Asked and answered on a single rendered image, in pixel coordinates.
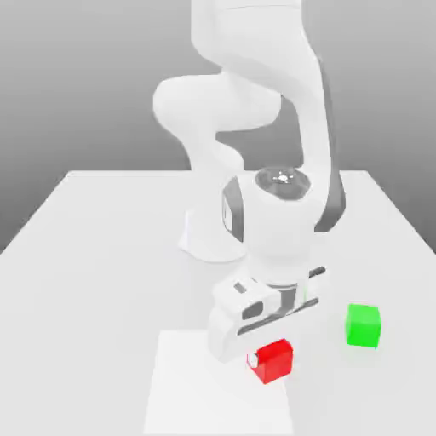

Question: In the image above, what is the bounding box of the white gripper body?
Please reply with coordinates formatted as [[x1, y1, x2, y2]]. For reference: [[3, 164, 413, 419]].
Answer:
[[206, 295, 322, 364]]

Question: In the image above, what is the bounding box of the small red cube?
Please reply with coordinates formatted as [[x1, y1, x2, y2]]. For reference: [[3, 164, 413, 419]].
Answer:
[[247, 337, 295, 386]]

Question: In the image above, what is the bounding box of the small green cube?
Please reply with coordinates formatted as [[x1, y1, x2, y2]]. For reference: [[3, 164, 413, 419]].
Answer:
[[344, 302, 383, 349]]

